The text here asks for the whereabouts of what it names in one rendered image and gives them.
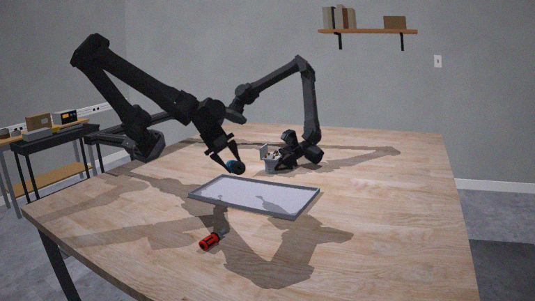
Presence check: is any blue nut driver barrel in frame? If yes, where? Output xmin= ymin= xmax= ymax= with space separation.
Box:
xmin=226 ymin=160 xmax=246 ymax=175

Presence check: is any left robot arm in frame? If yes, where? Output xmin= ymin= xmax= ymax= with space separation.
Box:
xmin=226 ymin=55 xmax=324 ymax=164

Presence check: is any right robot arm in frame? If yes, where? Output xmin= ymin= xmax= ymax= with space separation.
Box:
xmin=70 ymin=33 xmax=227 ymax=158

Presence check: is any grey metal bracket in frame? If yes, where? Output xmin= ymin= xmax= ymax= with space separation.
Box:
xmin=260 ymin=144 xmax=282 ymax=161

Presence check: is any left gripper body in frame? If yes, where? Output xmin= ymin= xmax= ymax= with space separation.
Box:
xmin=278 ymin=148 xmax=302 ymax=167

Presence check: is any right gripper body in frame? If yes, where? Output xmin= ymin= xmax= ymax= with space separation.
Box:
xmin=200 ymin=129 xmax=235 ymax=157

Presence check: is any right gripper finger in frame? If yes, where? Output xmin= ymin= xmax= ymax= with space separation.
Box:
xmin=211 ymin=154 xmax=231 ymax=173
xmin=228 ymin=141 xmax=241 ymax=161

